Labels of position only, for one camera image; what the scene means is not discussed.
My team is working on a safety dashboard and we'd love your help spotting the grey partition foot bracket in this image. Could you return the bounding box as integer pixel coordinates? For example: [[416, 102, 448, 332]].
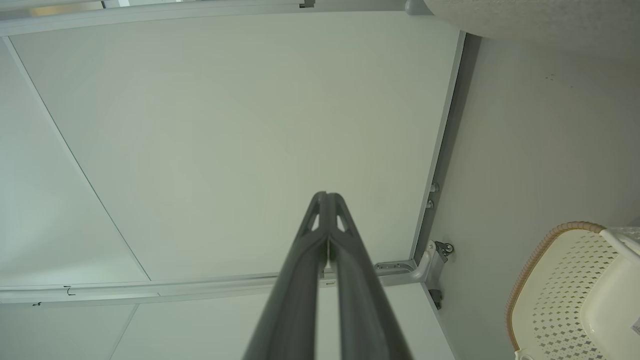
[[404, 0, 434, 16], [374, 240, 449, 296]]

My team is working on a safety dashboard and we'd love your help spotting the black caster wheel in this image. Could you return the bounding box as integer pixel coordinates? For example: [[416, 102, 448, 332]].
[[434, 240, 455, 262]]

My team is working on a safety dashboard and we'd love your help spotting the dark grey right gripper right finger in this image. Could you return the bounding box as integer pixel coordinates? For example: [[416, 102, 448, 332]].
[[327, 192, 414, 360]]

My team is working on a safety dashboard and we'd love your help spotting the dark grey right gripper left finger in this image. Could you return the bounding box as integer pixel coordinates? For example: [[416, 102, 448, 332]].
[[242, 191, 331, 360]]

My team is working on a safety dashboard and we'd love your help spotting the white partition panel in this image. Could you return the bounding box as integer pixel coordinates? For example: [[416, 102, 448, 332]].
[[0, 282, 457, 360], [0, 10, 467, 283]]

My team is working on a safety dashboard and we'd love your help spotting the cream perforated laundry basket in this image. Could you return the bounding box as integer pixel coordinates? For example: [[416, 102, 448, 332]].
[[505, 221, 640, 360]]

